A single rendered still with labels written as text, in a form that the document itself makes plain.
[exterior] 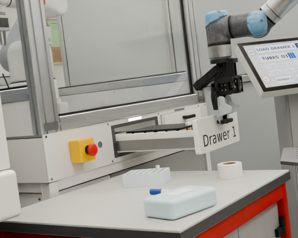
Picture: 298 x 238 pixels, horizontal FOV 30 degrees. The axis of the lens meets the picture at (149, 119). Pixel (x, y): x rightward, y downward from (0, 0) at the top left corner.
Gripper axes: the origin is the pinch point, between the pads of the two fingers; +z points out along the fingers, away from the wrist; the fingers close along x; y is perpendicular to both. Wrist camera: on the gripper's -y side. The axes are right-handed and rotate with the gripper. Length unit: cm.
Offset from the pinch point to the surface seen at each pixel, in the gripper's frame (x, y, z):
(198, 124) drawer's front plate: -13.7, -1.3, -0.3
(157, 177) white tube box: -32.2, -6.4, 12.3
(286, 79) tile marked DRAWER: 81, -7, -9
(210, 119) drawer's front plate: -5.3, -1.3, -1.1
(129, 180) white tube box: -34.6, -14.6, 12.6
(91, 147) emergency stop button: -34.4, -28.0, 2.4
